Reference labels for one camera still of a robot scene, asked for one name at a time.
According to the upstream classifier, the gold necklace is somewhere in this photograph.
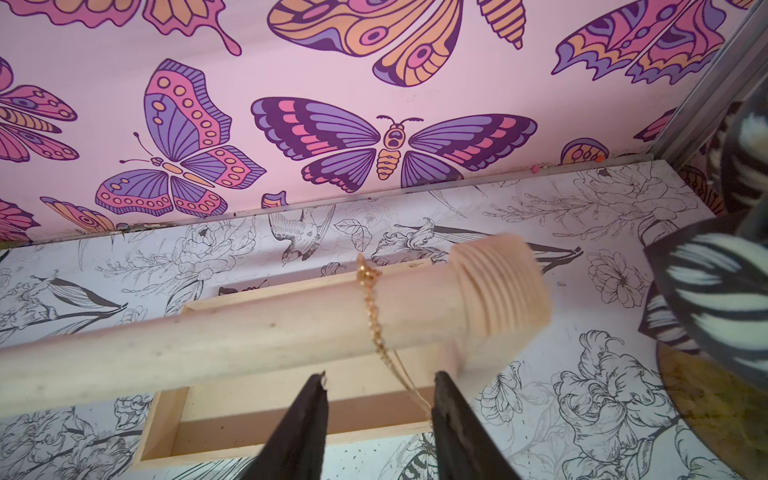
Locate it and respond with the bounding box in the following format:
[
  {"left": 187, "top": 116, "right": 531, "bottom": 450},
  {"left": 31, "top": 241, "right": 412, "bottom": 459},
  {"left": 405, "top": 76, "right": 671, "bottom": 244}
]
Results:
[{"left": 355, "top": 253, "right": 434, "bottom": 421}]

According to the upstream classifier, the potted green leafy plant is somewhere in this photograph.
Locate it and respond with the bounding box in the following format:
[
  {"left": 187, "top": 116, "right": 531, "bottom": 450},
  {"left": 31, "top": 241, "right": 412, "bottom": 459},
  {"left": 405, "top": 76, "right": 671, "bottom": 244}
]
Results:
[{"left": 640, "top": 84, "right": 767, "bottom": 479}]

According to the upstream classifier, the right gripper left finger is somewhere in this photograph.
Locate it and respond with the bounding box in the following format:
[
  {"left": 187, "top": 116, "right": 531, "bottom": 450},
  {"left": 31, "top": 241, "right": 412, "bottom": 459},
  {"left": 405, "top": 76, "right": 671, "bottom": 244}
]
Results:
[{"left": 240, "top": 373, "right": 329, "bottom": 479}]

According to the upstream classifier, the metal cage frame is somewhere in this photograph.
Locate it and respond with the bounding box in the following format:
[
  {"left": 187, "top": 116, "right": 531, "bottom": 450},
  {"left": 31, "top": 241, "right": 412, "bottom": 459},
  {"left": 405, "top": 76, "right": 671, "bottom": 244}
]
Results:
[{"left": 650, "top": 1, "right": 767, "bottom": 168}]

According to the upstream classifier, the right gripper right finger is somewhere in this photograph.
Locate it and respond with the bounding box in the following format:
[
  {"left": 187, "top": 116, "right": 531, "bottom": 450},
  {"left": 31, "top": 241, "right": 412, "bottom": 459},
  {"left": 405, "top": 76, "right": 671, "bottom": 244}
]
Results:
[{"left": 431, "top": 371, "right": 521, "bottom": 480}]

